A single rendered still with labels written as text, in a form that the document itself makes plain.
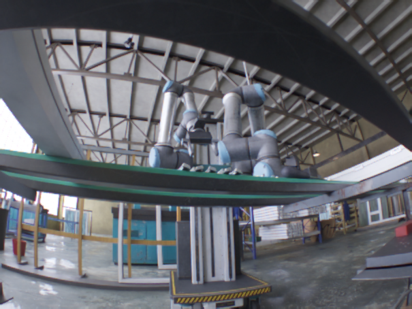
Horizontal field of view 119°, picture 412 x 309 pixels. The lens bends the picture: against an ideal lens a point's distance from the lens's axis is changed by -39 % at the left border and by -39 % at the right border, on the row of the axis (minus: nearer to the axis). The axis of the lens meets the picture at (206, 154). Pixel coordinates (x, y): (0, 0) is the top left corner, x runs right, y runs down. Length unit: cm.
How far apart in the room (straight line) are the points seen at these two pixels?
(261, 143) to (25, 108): 69
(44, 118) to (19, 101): 4
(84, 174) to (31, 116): 15
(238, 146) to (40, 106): 64
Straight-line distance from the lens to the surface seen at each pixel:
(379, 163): 89
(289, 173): 55
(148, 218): 420
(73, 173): 39
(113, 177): 37
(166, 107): 156
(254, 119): 132
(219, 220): 167
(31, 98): 25
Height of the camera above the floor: 74
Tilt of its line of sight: 22 degrees up
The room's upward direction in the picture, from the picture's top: 2 degrees counter-clockwise
